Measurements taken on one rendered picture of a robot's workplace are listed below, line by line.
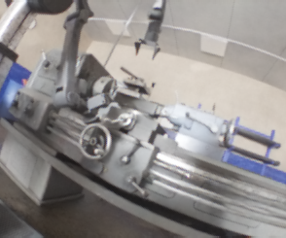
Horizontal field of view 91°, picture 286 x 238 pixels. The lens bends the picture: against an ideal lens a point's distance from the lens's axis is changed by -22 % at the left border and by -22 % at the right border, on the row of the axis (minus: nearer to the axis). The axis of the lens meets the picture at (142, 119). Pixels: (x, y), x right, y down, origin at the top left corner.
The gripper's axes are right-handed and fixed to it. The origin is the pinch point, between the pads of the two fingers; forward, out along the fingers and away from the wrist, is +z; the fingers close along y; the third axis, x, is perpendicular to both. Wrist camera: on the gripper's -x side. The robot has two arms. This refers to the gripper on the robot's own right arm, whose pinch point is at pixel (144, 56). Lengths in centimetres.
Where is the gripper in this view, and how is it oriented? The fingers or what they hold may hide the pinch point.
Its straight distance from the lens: 102.5
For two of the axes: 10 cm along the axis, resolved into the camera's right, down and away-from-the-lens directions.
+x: -2.9, 3.0, -9.1
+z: -2.7, 8.9, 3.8
